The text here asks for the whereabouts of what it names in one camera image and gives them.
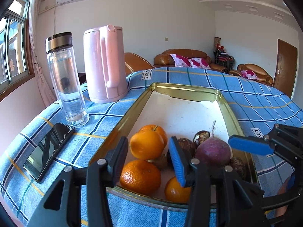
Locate black smartphone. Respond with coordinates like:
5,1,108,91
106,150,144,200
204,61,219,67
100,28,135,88
23,123,75,183

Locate brown leather three-seat sofa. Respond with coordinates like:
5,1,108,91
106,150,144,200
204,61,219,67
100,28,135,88
154,49,227,73

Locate window with metal frame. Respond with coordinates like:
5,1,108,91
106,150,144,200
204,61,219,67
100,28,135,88
1,0,34,100

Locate brown leather armchair right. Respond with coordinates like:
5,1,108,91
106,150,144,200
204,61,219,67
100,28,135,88
229,63,274,86

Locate gold rectangular tin tray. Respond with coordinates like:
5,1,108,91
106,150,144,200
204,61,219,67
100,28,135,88
88,82,259,210

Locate peeling water chestnut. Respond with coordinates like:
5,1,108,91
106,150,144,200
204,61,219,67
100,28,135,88
193,130,210,147

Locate stacked dark chairs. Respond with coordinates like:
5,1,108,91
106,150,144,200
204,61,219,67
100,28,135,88
214,37,235,70

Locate clear glass water bottle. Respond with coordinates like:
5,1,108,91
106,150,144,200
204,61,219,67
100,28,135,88
46,32,89,128

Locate purple red radish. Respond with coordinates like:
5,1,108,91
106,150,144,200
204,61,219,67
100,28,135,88
195,121,231,168

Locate beige lace curtain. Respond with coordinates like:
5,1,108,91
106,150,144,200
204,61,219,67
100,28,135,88
27,0,59,107

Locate person's right hand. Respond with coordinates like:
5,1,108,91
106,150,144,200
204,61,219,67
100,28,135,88
274,176,296,218

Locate brown leather armchair left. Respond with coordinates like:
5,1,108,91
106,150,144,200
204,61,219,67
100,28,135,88
124,52,155,76

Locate floral pillow on armchair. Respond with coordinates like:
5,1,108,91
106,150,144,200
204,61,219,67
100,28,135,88
241,70,259,80

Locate brown leather armchair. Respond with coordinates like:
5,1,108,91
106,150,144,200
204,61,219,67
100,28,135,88
124,52,155,76
229,63,274,86

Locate floral pillow right on sofa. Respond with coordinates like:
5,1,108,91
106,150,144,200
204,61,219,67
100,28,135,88
188,58,210,69

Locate floral pillow on sofa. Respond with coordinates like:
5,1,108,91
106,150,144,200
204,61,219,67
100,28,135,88
188,58,210,69
170,54,191,68

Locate brown wooden door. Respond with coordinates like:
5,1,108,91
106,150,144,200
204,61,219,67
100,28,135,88
274,39,298,97

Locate floral pillow left on sofa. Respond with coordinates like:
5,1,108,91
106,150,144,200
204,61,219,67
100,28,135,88
170,54,191,68

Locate small orange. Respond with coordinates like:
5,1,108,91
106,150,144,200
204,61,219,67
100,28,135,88
164,177,192,203

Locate pink electric kettle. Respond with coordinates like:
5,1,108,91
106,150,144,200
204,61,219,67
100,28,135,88
83,25,127,103

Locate smooth oval orange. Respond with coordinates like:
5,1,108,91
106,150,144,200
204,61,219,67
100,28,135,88
139,124,168,146

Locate large front mandarin orange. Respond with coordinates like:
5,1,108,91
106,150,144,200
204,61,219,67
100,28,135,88
120,159,161,196

